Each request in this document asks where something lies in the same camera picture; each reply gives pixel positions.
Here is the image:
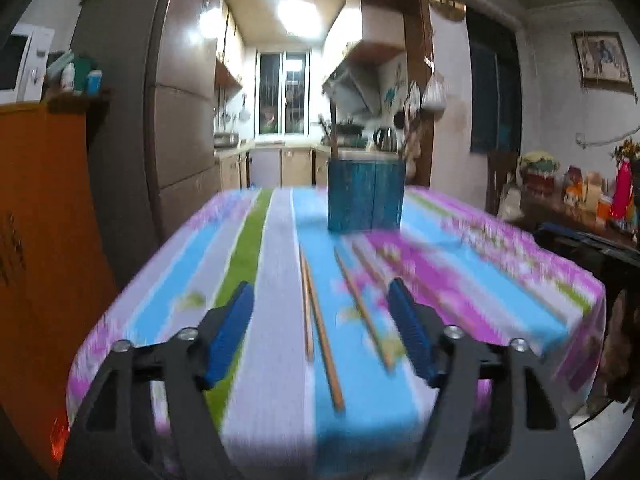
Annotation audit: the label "red vase with flowers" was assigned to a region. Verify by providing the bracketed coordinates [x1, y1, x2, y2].
[611, 137, 640, 221]

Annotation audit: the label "gold wall clock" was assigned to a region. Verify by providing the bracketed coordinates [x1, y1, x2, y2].
[427, 0, 468, 23]

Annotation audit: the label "pale hanging cloth bag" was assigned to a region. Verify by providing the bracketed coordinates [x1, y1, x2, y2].
[402, 82, 421, 121]

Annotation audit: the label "barred kitchen window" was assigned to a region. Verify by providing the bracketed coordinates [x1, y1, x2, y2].
[255, 50, 312, 136]

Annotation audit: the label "white paper bag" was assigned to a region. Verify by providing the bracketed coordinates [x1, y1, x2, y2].
[500, 185, 523, 221]

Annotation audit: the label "dark wooden chair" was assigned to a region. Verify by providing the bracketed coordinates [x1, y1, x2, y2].
[487, 150, 523, 218]

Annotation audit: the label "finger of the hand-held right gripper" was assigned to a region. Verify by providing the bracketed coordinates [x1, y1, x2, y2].
[535, 222, 640, 264]

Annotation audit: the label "pale carton box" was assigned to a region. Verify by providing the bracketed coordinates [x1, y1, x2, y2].
[47, 51, 76, 86]

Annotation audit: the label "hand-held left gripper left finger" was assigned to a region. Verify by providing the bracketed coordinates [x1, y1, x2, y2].
[57, 281, 256, 480]

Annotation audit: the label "dark room window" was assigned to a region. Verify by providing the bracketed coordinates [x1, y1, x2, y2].
[465, 7, 523, 153]

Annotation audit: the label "cream kitchen base cabinets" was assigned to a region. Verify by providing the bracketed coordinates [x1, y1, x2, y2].
[215, 145, 351, 191]

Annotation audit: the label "cream cabinet above hood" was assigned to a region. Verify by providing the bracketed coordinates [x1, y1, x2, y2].
[320, 0, 408, 66]

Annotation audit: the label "beige hanging bags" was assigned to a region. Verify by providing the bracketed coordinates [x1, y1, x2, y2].
[400, 125, 431, 181]

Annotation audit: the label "ceiling light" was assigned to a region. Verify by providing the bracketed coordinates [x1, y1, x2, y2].
[277, 0, 323, 36]

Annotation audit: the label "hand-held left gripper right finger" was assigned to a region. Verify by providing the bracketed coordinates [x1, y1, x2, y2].
[386, 277, 586, 480]

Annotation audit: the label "steel electric kettle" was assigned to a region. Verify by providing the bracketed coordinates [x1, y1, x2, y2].
[372, 127, 398, 153]

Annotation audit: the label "white microwave oven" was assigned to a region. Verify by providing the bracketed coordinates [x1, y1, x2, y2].
[0, 25, 56, 106]

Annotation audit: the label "blue perforated utensil holder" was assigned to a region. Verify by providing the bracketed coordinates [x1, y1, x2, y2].
[327, 157, 406, 233]

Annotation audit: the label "flower basket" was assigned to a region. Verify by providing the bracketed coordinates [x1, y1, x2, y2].
[517, 151, 561, 196]

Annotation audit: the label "framed wall picture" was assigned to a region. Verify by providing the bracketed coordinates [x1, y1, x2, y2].
[571, 31, 636, 93]

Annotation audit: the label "orange wooden cabinet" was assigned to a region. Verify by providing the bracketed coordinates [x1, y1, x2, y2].
[0, 92, 118, 476]

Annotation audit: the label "brown refrigerator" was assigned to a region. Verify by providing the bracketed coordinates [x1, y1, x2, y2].
[70, 0, 223, 281]

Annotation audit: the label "steel range hood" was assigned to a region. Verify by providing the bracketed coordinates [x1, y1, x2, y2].
[321, 57, 381, 113]

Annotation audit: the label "floral striped tablecloth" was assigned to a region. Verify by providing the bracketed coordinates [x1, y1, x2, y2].
[65, 186, 608, 480]

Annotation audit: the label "green cup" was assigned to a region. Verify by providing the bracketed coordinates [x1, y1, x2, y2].
[72, 56, 97, 93]

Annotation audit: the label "beige container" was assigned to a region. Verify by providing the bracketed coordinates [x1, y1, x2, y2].
[582, 172, 606, 211]

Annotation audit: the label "white hanging plastic bag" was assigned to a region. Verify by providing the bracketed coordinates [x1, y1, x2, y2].
[421, 72, 447, 113]

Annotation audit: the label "glass jar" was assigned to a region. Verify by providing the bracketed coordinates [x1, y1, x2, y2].
[564, 165, 586, 206]

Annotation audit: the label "dark wooden side table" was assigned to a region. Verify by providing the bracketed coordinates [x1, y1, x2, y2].
[505, 195, 640, 241]

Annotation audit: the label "cream wall cabinets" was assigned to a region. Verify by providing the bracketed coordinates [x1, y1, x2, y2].
[215, 0, 246, 88]

